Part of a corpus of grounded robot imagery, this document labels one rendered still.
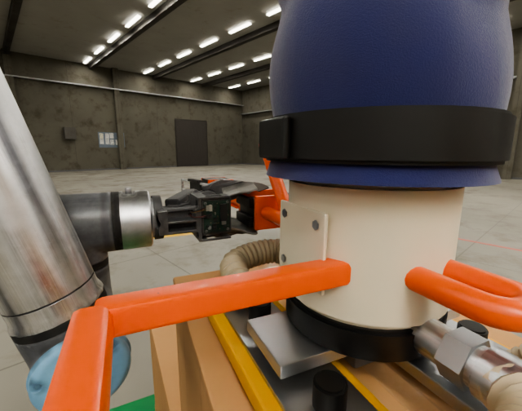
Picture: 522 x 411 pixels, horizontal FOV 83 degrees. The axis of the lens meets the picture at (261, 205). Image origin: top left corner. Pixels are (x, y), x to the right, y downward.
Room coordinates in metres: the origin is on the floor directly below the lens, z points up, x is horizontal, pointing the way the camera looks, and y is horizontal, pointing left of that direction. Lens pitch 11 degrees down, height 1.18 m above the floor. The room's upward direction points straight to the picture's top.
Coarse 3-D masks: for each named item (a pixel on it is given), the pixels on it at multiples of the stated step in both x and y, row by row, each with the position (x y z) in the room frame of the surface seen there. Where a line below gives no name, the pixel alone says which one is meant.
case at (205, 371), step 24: (264, 264) 0.59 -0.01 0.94; (192, 336) 0.35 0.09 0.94; (216, 336) 0.35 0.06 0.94; (504, 336) 0.35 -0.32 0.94; (192, 360) 0.34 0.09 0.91; (216, 360) 0.30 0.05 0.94; (192, 384) 0.35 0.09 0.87; (216, 384) 0.27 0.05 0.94; (240, 384) 0.27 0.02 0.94; (384, 384) 0.27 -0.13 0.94; (408, 384) 0.27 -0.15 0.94; (192, 408) 0.36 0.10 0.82; (216, 408) 0.24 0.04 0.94; (240, 408) 0.24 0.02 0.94; (408, 408) 0.24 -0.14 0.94; (432, 408) 0.24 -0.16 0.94
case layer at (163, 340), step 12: (156, 336) 0.92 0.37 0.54; (168, 336) 0.92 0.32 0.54; (156, 348) 0.86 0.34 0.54; (168, 348) 0.86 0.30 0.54; (156, 360) 0.86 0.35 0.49; (168, 360) 0.80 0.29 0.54; (156, 372) 0.89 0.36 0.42; (168, 372) 0.75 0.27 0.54; (156, 384) 0.93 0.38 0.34; (168, 384) 0.71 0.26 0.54; (156, 396) 0.97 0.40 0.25; (168, 396) 0.67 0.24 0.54; (156, 408) 1.01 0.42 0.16; (168, 408) 0.64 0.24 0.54; (180, 408) 0.63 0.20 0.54
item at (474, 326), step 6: (450, 324) 0.33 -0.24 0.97; (456, 324) 0.33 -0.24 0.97; (462, 324) 0.29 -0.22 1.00; (468, 324) 0.29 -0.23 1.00; (474, 324) 0.29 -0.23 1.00; (480, 324) 0.29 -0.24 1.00; (474, 330) 0.28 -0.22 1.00; (480, 330) 0.28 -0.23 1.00; (486, 330) 0.28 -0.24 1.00; (486, 336) 0.28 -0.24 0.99; (492, 342) 0.29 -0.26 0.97; (498, 342) 0.30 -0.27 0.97; (504, 348) 0.28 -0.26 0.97; (510, 348) 0.29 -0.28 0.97
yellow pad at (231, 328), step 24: (240, 312) 0.35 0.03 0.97; (264, 312) 0.32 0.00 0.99; (240, 336) 0.30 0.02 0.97; (240, 360) 0.27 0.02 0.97; (264, 360) 0.26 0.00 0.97; (336, 360) 0.27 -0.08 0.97; (264, 384) 0.24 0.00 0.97; (288, 384) 0.23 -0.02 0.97; (312, 384) 0.23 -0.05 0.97; (336, 384) 0.21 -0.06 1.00; (360, 384) 0.24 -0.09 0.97; (264, 408) 0.21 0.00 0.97; (288, 408) 0.21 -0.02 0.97; (312, 408) 0.21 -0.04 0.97; (336, 408) 0.20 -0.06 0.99; (360, 408) 0.21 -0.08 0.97; (384, 408) 0.21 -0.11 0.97
